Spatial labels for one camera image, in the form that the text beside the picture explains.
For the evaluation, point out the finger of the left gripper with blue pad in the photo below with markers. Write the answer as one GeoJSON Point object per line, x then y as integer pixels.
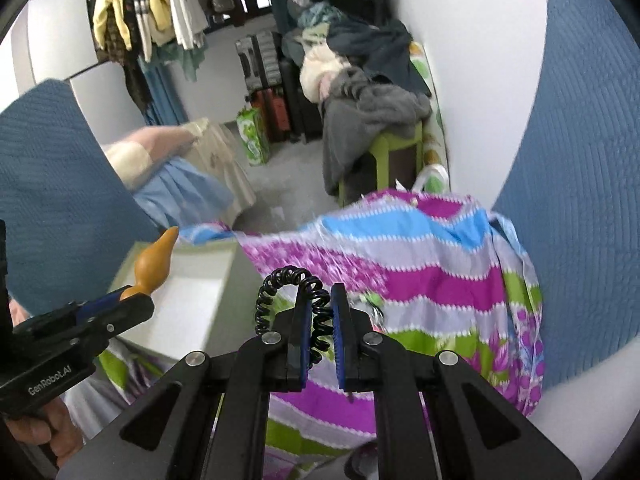
{"type": "Point", "coordinates": [92, 308]}

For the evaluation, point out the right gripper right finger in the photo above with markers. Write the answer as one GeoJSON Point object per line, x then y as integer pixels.
{"type": "Point", "coordinates": [435, 416]}

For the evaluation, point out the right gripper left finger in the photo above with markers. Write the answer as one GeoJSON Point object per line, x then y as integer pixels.
{"type": "Point", "coordinates": [205, 418]}

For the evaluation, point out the orange gourd pendant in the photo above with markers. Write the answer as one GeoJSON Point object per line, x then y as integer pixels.
{"type": "Point", "coordinates": [152, 265]}

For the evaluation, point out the white cardboard box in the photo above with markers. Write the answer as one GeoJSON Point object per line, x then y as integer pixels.
{"type": "Point", "coordinates": [207, 303]}

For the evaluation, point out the person's left hand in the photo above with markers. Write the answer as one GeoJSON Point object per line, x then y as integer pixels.
{"type": "Point", "coordinates": [53, 428]}

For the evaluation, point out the blue quilted cushion left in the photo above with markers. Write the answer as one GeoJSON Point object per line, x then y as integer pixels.
{"type": "Point", "coordinates": [70, 221]}

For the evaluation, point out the blue quilted cushion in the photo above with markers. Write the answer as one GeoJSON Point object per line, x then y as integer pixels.
{"type": "Point", "coordinates": [70, 221]}
{"type": "Point", "coordinates": [573, 189]}

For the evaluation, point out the light blue bedsheet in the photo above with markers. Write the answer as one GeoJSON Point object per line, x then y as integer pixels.
{"type": "Point", "coordinates": [178, 194]}

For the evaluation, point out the pink beige pillow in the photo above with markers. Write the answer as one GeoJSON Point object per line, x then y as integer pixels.
{"type": "Point", "coordinates": [139, 154]}

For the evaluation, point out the colourful floral striped cloth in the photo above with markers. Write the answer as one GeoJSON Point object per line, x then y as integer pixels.
{"type": "Point", "coordinates": [452, 276]}

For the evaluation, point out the green shopping bag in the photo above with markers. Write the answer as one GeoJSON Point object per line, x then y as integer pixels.
{"type": "Point", "coordinates": [253, 133]}

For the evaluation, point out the blue quilted cushion right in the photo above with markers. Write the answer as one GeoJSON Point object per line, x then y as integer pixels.
{"type": "Point", "coordinates": [573, 189]}

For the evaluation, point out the dark suitcase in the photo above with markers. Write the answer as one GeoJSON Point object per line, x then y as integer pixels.
{"type": "Point", "coordinates": [260, 57]}

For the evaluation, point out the white hanging shirt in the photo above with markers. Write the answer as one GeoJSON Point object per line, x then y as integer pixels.
{"type": "Point", "coordinates": [190, 22]}

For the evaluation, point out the green plastic stool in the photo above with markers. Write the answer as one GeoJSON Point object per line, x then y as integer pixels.
{"type": "Point", "coordinates": [389, 156]}

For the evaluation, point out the grey blanket on stool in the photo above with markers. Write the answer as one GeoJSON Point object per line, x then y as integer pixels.
{"type": "Point", "coordinates": [355, 112]}

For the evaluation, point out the dark blue garment pile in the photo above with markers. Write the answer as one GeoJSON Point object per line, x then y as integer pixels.
{"type": "Point", "coordinates": [382, 52]}

